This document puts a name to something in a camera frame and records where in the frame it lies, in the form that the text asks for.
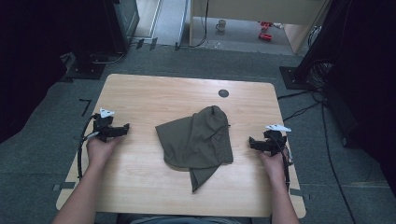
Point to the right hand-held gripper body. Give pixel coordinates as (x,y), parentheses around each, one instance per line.
(274,141)

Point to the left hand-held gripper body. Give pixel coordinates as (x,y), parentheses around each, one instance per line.
(104,130)

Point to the person's left hand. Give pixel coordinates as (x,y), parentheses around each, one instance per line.
(101,152)

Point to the person's right hand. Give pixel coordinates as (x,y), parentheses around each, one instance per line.
(274,166)

